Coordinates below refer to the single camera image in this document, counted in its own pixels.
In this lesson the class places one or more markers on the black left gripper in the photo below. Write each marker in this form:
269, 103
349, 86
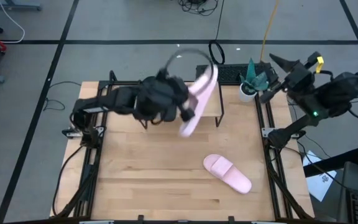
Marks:
160, 96

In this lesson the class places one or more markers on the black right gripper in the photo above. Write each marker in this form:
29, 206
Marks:
298, 76

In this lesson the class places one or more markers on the pink slide sandal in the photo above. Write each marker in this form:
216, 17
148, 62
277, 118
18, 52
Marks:
204, 99
227, 172

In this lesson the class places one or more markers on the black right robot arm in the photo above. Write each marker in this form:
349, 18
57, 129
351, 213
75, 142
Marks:
337, 93

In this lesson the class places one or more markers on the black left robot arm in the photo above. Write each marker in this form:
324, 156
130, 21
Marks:
104, 104

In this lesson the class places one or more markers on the green plant in white pot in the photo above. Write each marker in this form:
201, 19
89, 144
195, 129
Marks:
252, 79

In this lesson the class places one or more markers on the yellow tag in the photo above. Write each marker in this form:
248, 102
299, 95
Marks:
320, 63

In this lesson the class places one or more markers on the black perforated computer case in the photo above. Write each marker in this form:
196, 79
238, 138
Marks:
228, 74

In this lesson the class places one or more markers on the black desk edge bar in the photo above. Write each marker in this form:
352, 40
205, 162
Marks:
331, 163

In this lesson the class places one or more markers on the black table clamp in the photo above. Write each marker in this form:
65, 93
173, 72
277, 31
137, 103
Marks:
231, 218
140, 218

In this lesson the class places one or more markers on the white paper sheet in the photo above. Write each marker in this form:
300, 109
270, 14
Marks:
322, 183

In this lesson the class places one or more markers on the wooden shelf black metal frame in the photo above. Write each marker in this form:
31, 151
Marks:
213, 105

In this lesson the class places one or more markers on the black aluminium frame rail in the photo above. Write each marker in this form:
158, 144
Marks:
95, 174
120, 82
270, 183

